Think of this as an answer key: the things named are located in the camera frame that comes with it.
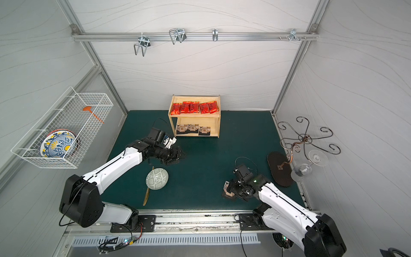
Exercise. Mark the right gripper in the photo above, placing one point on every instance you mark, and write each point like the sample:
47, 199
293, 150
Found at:
234, 188

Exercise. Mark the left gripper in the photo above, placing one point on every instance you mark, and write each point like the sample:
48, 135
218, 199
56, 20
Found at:
173, 154

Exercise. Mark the red tea bag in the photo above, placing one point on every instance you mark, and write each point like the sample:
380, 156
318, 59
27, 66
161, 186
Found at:
204, 108
185, 107
175, 109
213, 107
194, 107

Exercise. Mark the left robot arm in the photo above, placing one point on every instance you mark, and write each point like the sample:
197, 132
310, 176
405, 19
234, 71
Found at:
81, 199

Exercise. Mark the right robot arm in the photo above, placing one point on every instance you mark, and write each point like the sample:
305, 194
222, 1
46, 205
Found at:
317, 235

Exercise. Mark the wooden two-tier shelf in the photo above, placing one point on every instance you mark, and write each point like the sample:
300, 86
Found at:
203, 120

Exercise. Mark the green patterned bowl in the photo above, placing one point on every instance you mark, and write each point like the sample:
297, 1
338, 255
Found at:
157, 179

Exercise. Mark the metal scroll glass holder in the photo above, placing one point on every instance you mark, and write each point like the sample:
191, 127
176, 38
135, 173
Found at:
280, 163

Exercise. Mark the green table mat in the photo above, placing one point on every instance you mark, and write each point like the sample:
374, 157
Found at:
196, 182

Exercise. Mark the gold knife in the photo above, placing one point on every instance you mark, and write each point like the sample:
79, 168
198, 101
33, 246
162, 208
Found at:
146, 194

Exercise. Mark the round floor port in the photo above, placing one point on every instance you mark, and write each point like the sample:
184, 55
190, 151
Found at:
282, 241

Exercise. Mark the wine glass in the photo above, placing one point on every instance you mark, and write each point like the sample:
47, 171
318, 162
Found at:
315, 158

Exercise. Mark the orange spatula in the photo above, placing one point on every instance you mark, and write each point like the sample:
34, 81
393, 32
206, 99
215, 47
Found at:
89, 109

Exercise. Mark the blue yellow patterned plate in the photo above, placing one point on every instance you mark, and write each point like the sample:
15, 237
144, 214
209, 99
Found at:
58, 144

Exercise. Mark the metal double hook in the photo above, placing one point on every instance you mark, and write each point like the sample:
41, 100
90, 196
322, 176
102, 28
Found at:
142, 45

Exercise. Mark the metal loop hook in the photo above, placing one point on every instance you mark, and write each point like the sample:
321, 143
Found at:
177, 35

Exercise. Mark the white vent strip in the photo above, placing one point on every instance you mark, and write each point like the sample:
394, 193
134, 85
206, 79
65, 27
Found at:
171, 240

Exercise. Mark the small metal hook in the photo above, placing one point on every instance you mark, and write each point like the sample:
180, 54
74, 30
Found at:
215, 35

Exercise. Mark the metal clamp hook right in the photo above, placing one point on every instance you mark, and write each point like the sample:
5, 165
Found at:
293, 37

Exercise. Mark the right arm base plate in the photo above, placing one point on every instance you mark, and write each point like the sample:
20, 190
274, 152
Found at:
250, 222

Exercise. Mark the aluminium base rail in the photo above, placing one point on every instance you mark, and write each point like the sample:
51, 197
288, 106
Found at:
172, 221

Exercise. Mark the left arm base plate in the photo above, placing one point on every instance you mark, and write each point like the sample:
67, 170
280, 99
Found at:
141, 224

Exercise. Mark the white wire basket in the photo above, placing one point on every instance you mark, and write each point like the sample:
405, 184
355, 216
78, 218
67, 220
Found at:
66, 113

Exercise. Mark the aluminium top rail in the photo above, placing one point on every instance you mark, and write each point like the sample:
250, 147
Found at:
191, 36

